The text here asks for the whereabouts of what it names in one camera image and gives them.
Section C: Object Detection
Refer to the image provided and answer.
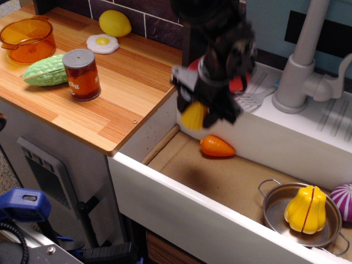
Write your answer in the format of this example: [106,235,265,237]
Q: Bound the green toy bitter gourd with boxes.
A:
[22,54,68,86]

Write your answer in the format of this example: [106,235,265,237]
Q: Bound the black cable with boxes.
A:
[0,223,28,264]

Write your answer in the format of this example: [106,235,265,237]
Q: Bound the blue plastic clamp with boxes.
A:
[1,188,52,222]

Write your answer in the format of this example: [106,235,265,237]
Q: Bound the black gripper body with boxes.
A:
[171,66,243,124]

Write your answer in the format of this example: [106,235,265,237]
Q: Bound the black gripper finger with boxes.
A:
[177,86,194,113]
[203,109,226,128]

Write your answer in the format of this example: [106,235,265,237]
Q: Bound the grey toy faucet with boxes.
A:
[272,1,351,114]

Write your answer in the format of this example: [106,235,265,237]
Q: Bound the yellow toy corn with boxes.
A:
[180,101,208,130]

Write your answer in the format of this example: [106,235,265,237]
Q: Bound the yellow toy bell pepper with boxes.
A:
[284,185,327,235]

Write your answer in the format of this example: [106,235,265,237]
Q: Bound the grey toy spatula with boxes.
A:
[235,86,277,107]

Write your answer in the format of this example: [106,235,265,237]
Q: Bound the orange transparent plastic pot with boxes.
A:
[1,15,56,64]

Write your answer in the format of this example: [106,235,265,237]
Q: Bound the yellow toy lemon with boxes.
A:
[98,10,131,37]

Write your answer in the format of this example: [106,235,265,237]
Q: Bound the grey toy oven door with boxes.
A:
[17,137,79,219]

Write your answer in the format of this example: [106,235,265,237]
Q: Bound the orange toy carrot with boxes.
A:
[199,135,236,157]

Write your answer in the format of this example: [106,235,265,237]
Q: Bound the orange toy can grey lid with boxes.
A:
[63,49,101,101]

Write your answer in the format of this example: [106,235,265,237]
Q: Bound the red plastic plate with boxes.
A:
[188,58,251,94]

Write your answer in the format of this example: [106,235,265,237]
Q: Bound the purple white toy onion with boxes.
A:
[330,184,351,223]

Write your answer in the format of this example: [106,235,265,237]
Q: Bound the toy fried egg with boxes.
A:
[86,34,119,54]

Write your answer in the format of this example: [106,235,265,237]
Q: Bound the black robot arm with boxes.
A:
[170,1,256,130]

